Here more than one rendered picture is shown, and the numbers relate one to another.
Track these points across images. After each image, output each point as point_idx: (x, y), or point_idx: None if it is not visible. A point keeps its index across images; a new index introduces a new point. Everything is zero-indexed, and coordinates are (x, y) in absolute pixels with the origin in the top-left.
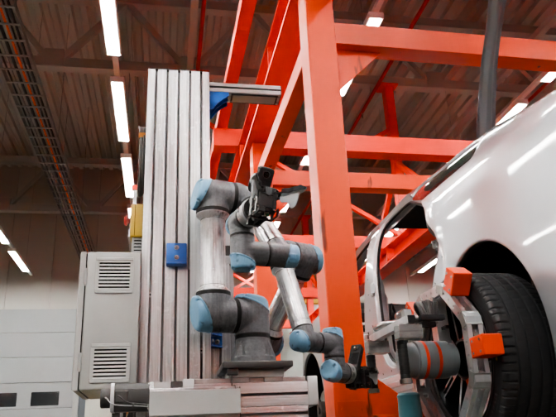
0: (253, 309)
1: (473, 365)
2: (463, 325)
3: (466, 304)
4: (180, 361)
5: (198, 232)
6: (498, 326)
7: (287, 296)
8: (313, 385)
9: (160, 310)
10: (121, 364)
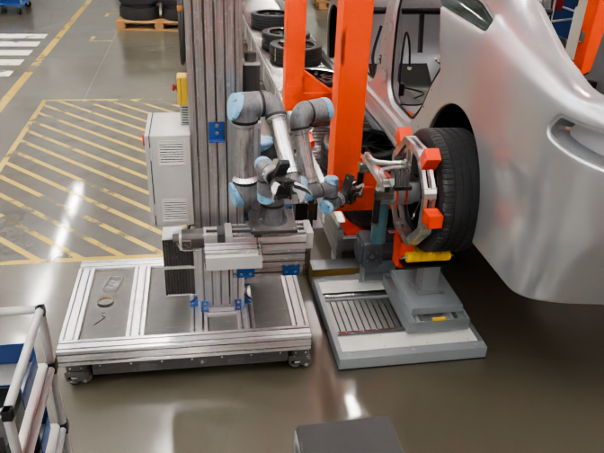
0: None
1: (421, 224)
2: (422, 198)
3: (430, 178)
4: (222, 203)
5: None
6: (445, 206)
7: (300, 158)
8: (310, 238)
9: (206, 171)
10: (182, 211)
